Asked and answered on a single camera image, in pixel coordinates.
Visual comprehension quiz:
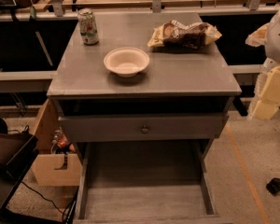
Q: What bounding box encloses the black floor cable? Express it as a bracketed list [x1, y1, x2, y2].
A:
[20, 180, 78, 224]

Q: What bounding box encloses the green white soda can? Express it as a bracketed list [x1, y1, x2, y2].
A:
[77, 8, 99, 45]

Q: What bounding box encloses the wooden box on floor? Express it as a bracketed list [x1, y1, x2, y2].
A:
[31, 99, 81, 186]

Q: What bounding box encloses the brown chip bag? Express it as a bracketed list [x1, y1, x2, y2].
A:
[147, 20, 222, 49]

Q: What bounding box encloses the grey upper drawer with knob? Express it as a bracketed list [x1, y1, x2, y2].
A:
[59, 114, 228, 143]

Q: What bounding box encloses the black office chair base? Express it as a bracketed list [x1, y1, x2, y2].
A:
[266, 177, 280, 195]

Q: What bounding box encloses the black equipment on left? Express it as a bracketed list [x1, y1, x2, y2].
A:
[0, 118, 41, 224]

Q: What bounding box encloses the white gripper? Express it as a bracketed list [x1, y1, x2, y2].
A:
[253, 65, 280, 119]

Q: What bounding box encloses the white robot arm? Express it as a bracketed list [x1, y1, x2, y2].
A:
[245, 9, 280, 119]

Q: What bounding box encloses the grey open middle drawer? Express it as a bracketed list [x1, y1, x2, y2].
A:
[73, 141, 232, 224]

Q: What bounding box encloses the grey metal rail frame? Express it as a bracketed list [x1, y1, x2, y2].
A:
[0, 0, 280, 83]

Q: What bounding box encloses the white paper bowl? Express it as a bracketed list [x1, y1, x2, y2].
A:
[104, 48, 149, 77]

